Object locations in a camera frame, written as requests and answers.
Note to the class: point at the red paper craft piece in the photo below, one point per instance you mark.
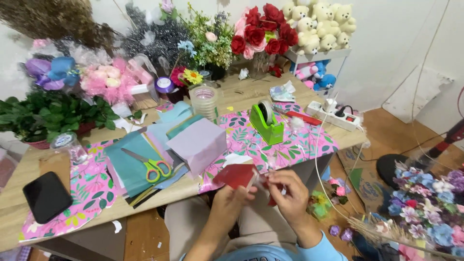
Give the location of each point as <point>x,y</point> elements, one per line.
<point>237,176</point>

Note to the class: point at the green leafy potted plant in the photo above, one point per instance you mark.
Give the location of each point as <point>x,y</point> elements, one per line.
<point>50,116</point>

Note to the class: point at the purple ribbon spool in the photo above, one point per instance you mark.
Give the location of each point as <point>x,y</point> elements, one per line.
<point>164,85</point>

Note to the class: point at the stack of coloured paper sheets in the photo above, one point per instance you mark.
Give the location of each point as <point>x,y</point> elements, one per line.
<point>145,159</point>

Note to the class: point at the dried brown grass bunch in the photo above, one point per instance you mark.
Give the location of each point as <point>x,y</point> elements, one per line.
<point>54,20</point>

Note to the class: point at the white paper scrap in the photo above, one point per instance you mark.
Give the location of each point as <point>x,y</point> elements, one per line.
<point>116,226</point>

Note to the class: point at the pile of cream teddy bears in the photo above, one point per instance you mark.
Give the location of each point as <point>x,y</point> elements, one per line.
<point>319,27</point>

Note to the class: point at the green white flower arrangement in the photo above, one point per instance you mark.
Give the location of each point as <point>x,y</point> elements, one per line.
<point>212,41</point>

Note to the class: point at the pink tulle flower bouquet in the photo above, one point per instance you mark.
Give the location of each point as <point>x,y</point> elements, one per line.
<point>110,81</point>

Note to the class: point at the black smartphone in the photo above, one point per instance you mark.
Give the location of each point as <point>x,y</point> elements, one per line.
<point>47,197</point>

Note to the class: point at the clear plastic water bottle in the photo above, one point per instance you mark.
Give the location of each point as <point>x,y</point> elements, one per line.
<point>70,147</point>

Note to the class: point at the blue purple flower bouquet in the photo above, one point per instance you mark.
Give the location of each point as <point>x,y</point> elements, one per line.
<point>54,74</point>

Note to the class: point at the cardboard box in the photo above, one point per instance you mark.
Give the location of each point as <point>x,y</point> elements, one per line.
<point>362,177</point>

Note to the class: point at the person's right hand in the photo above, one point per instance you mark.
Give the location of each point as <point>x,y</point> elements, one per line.
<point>290,199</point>

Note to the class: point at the person's beige trousers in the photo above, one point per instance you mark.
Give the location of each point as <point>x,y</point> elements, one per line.
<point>250,224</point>

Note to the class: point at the white shelf unit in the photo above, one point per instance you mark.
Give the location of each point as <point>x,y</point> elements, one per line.
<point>319,63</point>

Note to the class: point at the lilac folded paper sheet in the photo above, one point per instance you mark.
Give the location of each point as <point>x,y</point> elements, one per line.
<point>199,143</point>

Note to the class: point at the red rose bouquet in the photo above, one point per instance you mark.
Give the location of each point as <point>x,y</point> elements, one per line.
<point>264,31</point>

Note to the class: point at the pink and blue plush toys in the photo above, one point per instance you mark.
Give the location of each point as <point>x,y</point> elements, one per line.
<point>315,74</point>

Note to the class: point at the crumpled printed paper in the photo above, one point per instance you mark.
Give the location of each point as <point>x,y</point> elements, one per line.
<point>282,93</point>

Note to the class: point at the red utility knife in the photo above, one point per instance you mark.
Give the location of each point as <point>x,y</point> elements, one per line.
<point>304,118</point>

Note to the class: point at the stack of clear tape rolls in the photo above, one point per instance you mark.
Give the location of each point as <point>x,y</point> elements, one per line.
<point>204,101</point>

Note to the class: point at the green tape dispenser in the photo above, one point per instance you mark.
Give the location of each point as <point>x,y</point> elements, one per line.
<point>267,123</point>

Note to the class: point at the black fan base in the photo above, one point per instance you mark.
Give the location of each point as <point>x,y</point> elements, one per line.
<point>393,166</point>

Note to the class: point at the person's left hand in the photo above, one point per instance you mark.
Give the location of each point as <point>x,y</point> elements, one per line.
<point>228,208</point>

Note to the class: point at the green tissue flower bundle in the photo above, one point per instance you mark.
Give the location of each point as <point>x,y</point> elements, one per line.
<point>319,205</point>

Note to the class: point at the silver tinsel bunch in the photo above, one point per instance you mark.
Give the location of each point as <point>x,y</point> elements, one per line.
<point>156,36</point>

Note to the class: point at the pink floral wrapping paper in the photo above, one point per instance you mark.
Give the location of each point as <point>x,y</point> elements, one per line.
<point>261,145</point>

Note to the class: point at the heap of pastel artificial flowers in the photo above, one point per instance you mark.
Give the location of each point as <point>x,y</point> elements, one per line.
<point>427,210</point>

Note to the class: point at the yellow and red artificial flowers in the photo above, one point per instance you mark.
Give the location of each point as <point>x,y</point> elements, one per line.
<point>188,77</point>

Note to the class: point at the white power strip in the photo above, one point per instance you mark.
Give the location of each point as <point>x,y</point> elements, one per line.
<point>333,115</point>

